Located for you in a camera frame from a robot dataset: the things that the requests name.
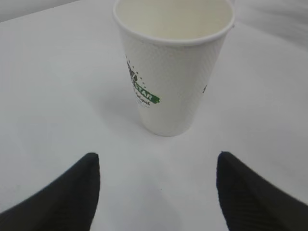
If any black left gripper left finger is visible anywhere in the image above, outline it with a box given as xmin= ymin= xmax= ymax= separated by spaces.
xmin=0 ymin=153 xmax=100 ymax=231

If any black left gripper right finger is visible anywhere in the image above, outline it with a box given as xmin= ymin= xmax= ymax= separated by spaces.
xmin=216 ymin=152 xmax=308 ymax=231

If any white paper cup green logo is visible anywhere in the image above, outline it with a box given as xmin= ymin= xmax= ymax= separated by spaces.
xmin=113 ymin=0 xmax=235 ymax=137

